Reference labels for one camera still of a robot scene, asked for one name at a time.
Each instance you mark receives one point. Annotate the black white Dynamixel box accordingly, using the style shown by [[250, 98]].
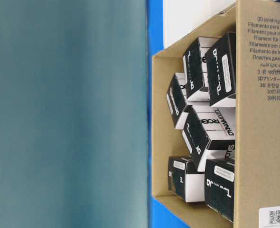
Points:
[[195, 69], [219, 186], [177, 101], [209, 133], [184, 180], [221, 71]]

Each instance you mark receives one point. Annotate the brown cardboard box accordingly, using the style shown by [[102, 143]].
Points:
[[257, 172]]

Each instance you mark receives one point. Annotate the white plastic tray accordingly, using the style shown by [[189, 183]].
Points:
[[180, 17]]

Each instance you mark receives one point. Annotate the white QR code label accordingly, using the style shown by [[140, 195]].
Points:
[[269, 217]]

